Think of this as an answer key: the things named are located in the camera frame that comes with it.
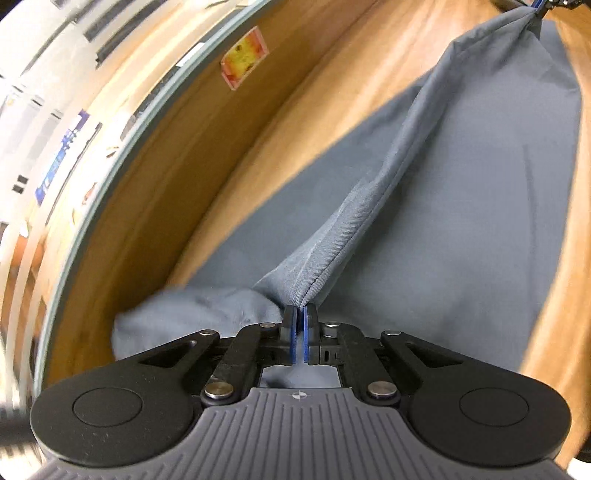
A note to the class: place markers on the blue sign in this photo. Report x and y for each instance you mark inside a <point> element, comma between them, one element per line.
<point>62,157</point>

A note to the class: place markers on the frosted striped glass partition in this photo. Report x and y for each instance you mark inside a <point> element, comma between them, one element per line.
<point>27,138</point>

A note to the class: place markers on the red and yellow sticker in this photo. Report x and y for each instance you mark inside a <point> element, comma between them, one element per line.
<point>242,57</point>

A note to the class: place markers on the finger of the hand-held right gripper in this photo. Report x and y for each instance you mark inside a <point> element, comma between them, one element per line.
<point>538,7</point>

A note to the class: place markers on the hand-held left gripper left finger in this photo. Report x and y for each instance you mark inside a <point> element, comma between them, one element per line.
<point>290,334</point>

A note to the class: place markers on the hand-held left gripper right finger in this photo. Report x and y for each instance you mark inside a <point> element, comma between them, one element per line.
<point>305,334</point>

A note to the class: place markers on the grey pants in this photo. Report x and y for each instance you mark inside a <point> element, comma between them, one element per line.
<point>438,230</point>

